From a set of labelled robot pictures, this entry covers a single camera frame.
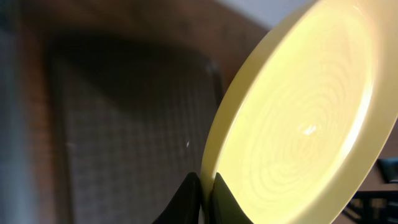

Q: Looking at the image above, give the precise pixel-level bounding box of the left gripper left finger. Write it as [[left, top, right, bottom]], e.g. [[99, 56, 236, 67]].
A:
[[153, 172, 202, 224]]

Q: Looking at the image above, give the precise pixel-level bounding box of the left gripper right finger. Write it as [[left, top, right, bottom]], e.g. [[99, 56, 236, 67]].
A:
[[208, 173, 252, 224]]

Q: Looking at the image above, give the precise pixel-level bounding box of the yellow plate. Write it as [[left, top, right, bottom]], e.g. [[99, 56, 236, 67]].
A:
[[200, 0, 397, 223]]

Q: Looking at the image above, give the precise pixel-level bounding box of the dark brown serving tray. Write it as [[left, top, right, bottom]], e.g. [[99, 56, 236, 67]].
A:
[[45, 32, 223, 223]]

